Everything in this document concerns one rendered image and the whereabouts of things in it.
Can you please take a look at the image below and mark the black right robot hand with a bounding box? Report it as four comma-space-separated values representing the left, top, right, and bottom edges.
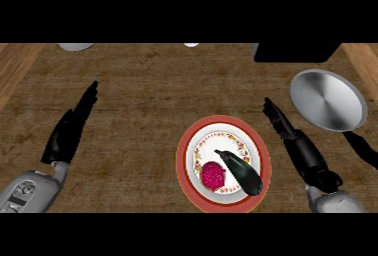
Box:
262, 96, 345, 195

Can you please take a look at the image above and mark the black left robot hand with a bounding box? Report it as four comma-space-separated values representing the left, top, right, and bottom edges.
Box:
41, 80, 101, 165

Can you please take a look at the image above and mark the red rimmed white plate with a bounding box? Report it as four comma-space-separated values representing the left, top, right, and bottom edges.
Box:
176, 114, 274, 214

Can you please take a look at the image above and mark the dark eggplant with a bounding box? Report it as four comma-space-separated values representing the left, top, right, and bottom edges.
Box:
213, 149, 265, 197

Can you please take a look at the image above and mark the grey round object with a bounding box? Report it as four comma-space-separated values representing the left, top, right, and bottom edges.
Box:
57, 42, 97, 53

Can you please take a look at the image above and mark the black appliance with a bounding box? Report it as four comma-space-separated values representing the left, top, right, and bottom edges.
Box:
253, 42, 343, 64

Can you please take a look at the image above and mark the silver pan with black handle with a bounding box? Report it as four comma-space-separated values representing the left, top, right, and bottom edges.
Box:
289, 68, 378, 170

